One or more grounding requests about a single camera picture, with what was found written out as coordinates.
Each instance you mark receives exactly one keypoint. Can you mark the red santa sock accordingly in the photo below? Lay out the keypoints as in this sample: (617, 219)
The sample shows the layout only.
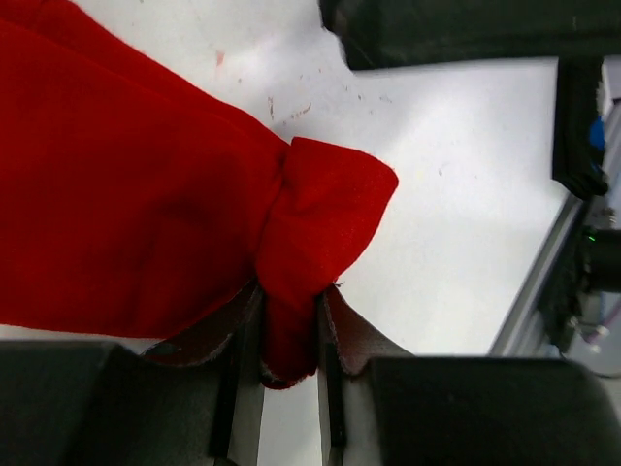
(133, 204)

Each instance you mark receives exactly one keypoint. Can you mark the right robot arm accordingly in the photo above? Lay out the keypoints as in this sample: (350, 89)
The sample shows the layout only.
(391, 34)

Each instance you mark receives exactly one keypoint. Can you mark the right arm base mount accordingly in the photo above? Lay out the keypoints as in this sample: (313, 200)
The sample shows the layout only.
(572, 302)

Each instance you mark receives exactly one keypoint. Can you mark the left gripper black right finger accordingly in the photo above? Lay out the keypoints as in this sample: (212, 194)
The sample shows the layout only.
(380, 405)

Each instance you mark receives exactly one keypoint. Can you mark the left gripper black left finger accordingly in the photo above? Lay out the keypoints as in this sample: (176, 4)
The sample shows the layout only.
(194, 399)

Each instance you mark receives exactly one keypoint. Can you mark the black blue sock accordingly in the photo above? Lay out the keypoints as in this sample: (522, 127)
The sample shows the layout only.
(586, 136)

